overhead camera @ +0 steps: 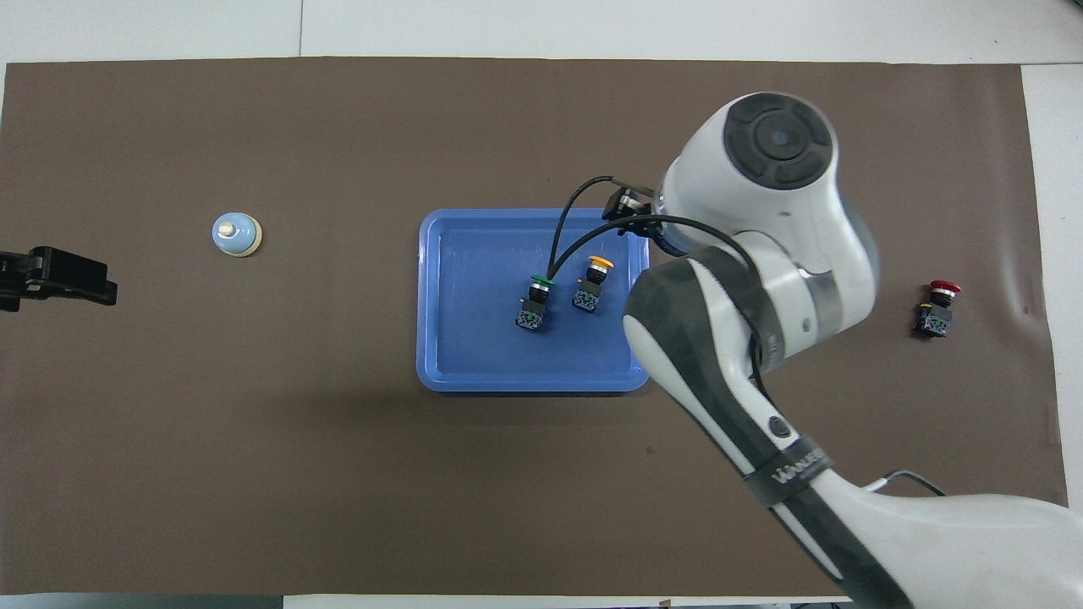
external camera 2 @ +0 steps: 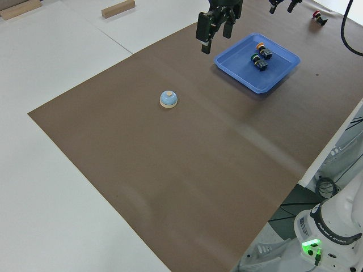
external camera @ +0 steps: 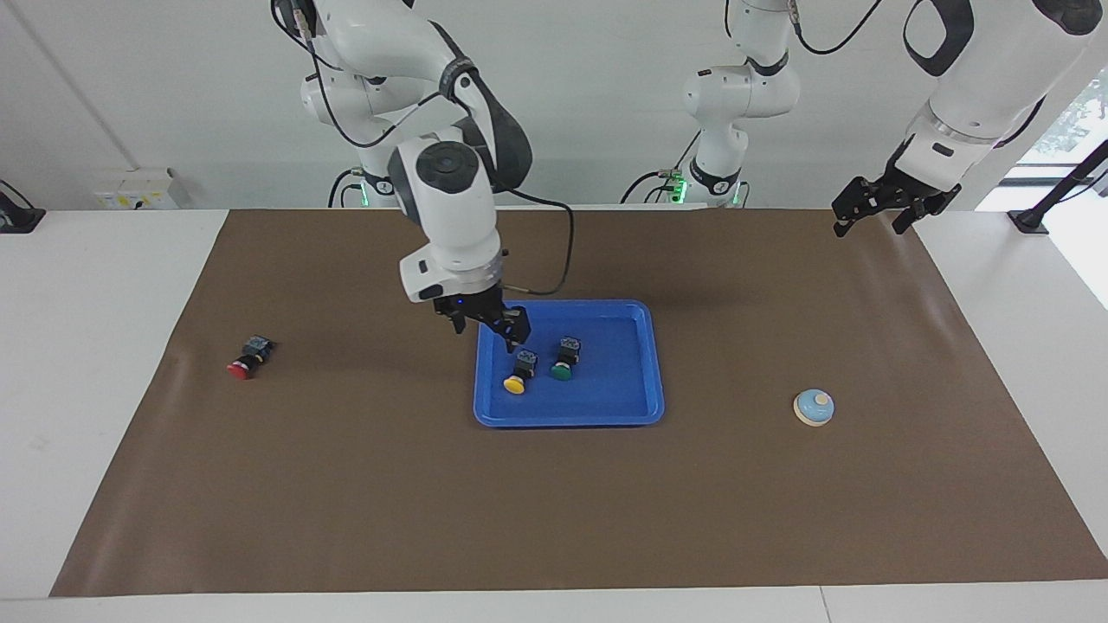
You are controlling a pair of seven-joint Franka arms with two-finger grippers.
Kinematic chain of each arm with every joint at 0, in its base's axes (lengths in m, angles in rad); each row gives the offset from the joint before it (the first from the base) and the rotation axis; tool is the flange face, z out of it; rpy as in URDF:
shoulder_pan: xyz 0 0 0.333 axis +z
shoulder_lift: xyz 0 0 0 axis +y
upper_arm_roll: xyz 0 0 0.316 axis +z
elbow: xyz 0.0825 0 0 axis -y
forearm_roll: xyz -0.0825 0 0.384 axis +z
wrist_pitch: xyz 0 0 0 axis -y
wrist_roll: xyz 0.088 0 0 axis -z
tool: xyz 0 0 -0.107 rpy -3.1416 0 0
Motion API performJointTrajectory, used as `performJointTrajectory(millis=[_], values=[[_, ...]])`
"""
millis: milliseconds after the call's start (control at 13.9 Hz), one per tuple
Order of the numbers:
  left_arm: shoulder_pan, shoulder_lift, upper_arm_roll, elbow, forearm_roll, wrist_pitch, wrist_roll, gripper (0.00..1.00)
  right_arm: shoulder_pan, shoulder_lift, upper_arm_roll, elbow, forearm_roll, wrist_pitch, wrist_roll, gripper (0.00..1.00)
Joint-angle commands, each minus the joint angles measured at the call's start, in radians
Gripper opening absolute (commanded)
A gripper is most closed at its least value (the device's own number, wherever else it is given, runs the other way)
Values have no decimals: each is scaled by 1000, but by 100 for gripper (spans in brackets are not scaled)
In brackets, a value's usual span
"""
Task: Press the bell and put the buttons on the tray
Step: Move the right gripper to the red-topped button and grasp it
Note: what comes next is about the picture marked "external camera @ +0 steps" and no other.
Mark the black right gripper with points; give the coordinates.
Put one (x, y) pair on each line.
(480, 303)

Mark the light blue call bell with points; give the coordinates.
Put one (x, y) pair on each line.
(813, 405)

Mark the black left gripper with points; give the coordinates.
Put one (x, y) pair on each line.
(900, 190)

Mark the red push button switch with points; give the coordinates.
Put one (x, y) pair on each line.
(244, 362)

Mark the black clamp mount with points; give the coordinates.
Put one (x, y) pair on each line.
(17, 218)

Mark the blue plastic tray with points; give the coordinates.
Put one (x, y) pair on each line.
(615, 381)

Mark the brown table mat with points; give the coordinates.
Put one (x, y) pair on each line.
(554, 502)

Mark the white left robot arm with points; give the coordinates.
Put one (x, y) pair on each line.
(978, 78)

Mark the yellow push button switch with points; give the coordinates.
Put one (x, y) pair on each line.
(516, 382)

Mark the black camera stand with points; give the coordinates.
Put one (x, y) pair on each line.
(1052, 195)

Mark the white wall socket box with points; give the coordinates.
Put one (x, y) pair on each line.
(138, 190)

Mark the green push button switch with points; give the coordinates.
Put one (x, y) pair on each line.
(563, 368)

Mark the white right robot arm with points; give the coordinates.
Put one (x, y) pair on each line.
(450, 208)

